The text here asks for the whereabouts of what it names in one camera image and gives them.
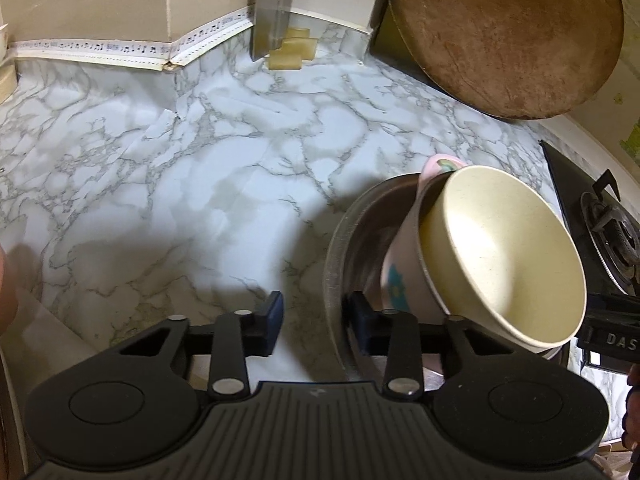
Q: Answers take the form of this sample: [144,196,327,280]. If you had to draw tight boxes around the pink steel-lined pot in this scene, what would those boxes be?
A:
[380,153,572,361]

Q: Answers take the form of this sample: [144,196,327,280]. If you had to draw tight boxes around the large stainless steel bowl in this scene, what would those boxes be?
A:
[322,172,450,385]

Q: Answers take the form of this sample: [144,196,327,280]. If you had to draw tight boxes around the cream plastic bowl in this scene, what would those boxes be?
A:
[418,164,589,352]

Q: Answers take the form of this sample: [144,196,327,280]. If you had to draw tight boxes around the person's right hand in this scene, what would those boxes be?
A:
[622,364,640,450]

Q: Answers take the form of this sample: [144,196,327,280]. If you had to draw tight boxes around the person's left hand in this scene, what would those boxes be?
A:
[0,248,18,334]

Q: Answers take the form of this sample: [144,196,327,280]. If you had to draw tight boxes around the black gas stove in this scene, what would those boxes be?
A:
[539,138,640,302]

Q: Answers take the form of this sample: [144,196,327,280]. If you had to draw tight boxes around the translucent yellow soap blocks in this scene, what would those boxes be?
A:
[267,27,318,70]

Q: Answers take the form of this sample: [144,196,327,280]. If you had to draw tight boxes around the round wooden cutting board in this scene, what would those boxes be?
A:
[388,0,624,119]

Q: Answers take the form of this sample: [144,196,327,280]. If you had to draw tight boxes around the steel cleaver wooden handle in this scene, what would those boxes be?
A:
[250,0,292,61]

